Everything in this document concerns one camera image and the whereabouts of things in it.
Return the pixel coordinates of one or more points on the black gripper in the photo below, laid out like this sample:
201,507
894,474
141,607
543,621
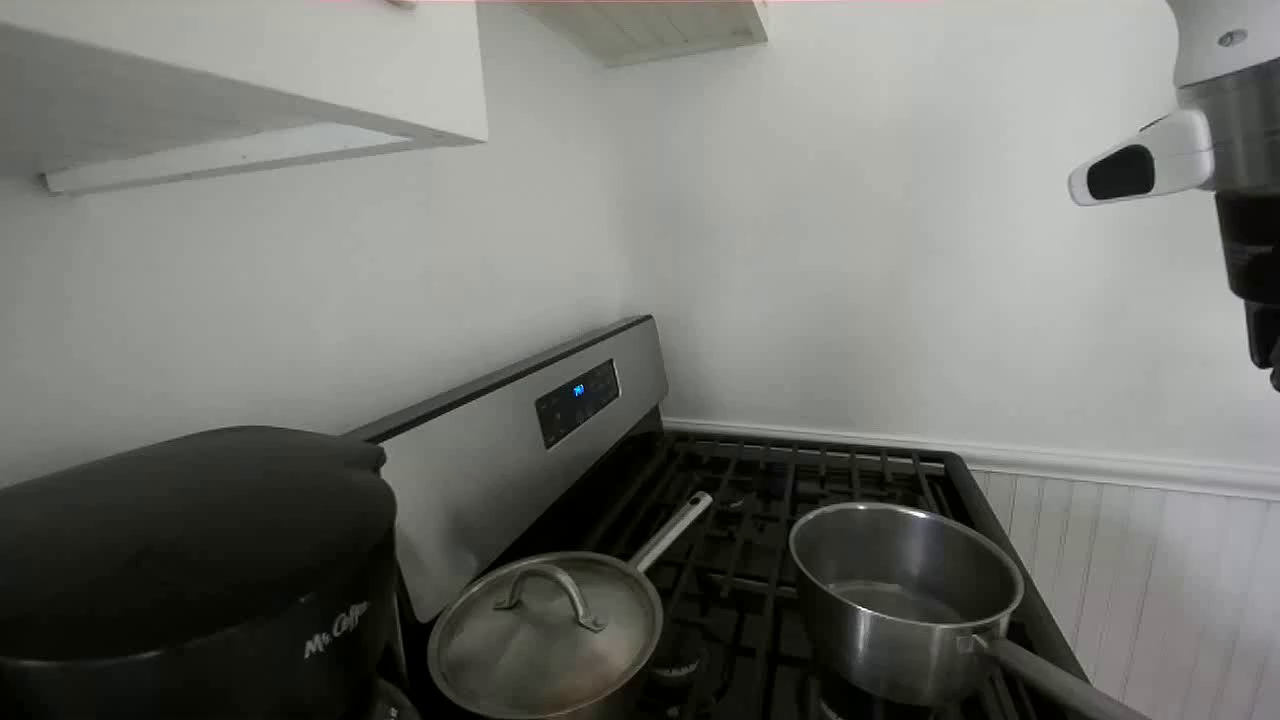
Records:
1257,255

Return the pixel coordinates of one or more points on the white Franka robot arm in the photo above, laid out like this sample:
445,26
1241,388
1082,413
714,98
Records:
1221,82

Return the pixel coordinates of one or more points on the stainless gas stove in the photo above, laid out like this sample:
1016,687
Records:
520,454

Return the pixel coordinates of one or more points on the white range hood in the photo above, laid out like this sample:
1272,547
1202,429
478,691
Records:
655,26

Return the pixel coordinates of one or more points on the black coffee maker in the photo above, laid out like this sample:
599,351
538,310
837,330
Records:
184,563

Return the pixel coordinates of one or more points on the white wall cabinet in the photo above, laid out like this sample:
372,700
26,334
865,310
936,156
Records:
241,67

